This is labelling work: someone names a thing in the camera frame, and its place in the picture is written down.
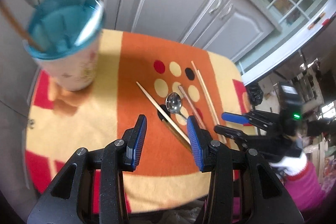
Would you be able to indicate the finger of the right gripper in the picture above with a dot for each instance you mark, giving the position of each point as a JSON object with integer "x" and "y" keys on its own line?
{"x": 235, "y": 118}
{"x": 242, "y": 140}

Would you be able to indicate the teal rim floral utensil cup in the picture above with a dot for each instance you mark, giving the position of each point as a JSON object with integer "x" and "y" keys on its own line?
{"x": 68, "y": 33}

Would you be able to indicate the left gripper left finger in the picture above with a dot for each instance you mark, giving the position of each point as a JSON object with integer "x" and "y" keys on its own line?
{"x": 89, "y": 187}

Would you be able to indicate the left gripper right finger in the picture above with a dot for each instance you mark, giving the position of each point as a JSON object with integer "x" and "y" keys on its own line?
{"x": 263, "y": 198}

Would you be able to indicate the pink sleeve forearm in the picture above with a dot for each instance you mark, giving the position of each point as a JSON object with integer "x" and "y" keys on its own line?
{"x": 301, "y": 182}

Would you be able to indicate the black garbage bag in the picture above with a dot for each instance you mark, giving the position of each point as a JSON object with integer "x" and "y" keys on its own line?
{"x": 255, "y": 94}

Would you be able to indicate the dark brown wooden chopstick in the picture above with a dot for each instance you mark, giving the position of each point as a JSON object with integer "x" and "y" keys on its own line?
{"x": 18, "y": 28}

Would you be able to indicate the orange yellow patterned mat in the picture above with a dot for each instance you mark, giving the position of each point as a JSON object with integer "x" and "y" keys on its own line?
{"x": 61, "y": 122}

